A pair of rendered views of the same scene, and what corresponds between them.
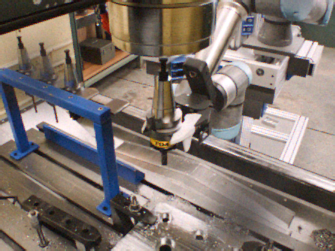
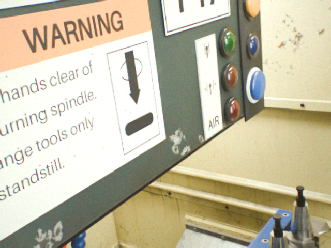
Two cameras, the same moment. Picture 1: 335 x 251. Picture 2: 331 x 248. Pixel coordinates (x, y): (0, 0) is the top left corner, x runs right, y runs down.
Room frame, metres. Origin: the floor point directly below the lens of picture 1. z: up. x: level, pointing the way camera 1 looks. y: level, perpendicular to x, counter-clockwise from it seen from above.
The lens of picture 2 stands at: (0.78, -0.29, 1.74)
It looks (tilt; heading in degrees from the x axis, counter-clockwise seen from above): 20 degrees down; 94
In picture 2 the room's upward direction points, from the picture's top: 7 degrees counter-clockwise
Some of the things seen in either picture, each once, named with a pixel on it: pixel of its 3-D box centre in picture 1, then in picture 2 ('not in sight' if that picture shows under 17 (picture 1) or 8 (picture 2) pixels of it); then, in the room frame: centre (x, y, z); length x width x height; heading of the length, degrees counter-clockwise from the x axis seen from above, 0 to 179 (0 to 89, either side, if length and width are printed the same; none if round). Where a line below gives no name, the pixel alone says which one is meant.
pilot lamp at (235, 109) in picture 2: not in sight; (233, 110); (0.81, 0.10, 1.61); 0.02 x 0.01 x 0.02; 56
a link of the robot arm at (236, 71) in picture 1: (231, 81); not in sight; (0.74, -0.15, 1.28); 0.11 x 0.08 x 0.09; 146
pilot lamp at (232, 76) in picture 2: not in sight; (231, 77); (0.81, 0.10, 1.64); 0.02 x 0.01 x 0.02; 56
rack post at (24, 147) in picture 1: (14, 117); not in sight; (0.95, 0.53, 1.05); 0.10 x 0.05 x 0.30; 146
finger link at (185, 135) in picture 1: (185, 138); not in sight; (0.50, -0.03, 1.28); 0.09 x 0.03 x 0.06; 159
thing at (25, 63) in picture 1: (23, 57); (301, 218); (0.96, 0.45, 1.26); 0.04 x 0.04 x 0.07
